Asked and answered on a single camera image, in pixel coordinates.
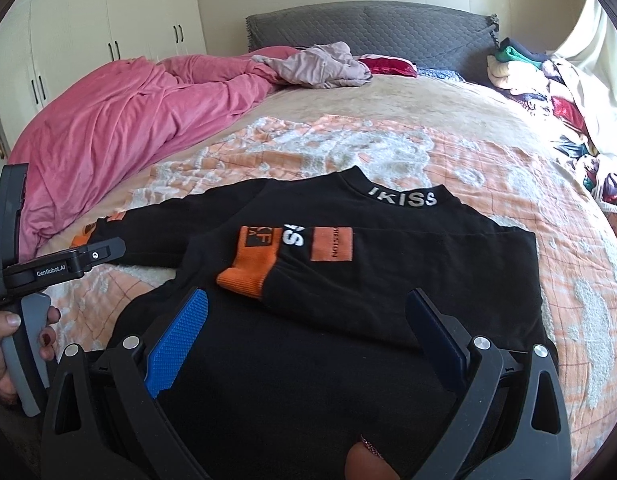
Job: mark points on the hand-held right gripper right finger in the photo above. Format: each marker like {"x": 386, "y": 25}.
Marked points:
{"x": 436, "y": 340}

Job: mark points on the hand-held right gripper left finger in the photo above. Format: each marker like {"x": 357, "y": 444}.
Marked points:
{"x": 181, "y": 340}

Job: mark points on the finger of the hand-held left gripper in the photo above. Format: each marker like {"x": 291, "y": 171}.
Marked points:
{"x": 101, "y": 255}

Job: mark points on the black sweater with orange cuffs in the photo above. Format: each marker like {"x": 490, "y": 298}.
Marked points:
{"x": 338, "y": 305}

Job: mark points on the pile of colourful clothes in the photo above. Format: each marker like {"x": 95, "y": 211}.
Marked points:
{"x": 563, "y": 100}

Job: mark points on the person's left hand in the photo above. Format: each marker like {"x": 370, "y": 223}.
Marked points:
{"x": 1, "y": 325}

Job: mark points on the pink duvet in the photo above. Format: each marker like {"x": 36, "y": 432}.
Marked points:
{"x": 113, "y": 125}

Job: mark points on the person's dark clothing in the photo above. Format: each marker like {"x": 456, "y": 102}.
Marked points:
{"x": 8, "y": 450}

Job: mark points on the white wardrobe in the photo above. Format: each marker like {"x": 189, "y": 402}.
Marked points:
{"x": 88, "y": 20}

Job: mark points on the blue patterned cloth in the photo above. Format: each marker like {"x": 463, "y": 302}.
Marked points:
{"x": 441, "y": 74}

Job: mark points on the red garment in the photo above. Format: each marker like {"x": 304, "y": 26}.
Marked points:
{"x": 388, "y": 66}

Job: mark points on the mauve garment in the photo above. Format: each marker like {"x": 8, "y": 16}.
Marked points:
{"x": 318, "y": 62}

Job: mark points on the grey quilted pillow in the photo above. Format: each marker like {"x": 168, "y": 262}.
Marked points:
{"x": 388, "y": 30}

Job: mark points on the white curtain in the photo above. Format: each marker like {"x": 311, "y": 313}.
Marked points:
{"x": 598, "y": 35}

